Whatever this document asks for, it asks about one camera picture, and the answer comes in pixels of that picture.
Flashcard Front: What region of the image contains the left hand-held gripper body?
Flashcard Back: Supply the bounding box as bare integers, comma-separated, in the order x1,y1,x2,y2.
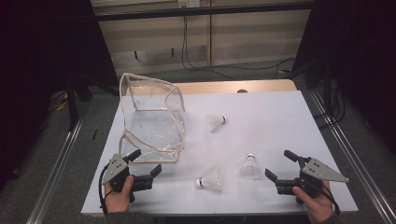
101,153,154,203

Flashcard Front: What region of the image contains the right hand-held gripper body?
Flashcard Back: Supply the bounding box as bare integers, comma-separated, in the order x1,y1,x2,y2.
275,157,350,204

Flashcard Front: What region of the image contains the white shuttlecock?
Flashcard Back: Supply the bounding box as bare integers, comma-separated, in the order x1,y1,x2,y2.
205,114,228,133
238,152,261,181
194,169,224,192

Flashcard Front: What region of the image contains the clear plastic bag beige trim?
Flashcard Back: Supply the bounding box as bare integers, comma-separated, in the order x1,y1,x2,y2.
118,72,187,164

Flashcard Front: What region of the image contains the person's left hand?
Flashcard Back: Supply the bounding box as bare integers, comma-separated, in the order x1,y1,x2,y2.
104,175,135,215

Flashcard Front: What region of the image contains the person's right hand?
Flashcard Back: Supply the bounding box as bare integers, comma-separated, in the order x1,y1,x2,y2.
292,181,335,224

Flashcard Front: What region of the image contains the white table mat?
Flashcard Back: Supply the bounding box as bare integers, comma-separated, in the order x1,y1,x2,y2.
80,90,359,217

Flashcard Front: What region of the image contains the black metal stand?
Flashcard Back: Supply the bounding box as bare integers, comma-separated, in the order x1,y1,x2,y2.
306,55,334,108
66,74,94,132

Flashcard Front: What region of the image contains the dark curtain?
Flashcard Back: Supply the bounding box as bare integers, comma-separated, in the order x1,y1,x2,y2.
292,0,396,153
0,0,120,190

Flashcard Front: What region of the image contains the black horizontal bar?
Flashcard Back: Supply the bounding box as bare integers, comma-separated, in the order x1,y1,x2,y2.
92,2,316,22

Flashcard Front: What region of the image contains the left hand-held gripper black cable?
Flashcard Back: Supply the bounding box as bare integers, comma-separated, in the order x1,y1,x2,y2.
98,163,114,217

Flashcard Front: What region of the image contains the hand-held gripper black cable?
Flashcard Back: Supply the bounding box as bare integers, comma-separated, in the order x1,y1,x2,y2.
317,183,342,217
98,163,114,217

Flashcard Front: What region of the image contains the right hand-held gripper black cable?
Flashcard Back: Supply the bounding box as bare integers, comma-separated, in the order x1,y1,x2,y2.
317,183,342,217

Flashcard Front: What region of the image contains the metal floor rail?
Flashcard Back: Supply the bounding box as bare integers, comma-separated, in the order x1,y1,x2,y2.
309,90,396,224
26,108,87,224

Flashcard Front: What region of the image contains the black floor cable bundle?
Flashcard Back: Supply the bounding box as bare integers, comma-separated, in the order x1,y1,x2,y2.
314,80,347,130

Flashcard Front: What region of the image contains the yellow floor cable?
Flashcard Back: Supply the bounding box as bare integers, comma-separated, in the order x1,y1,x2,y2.
55,91,69,112

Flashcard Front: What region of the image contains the black wall cable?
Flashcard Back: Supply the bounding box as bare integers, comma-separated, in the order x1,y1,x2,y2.
184,15,297,71
181,15,239,81

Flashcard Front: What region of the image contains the white wall socket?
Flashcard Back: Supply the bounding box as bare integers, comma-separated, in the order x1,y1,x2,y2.
177,0,201,8

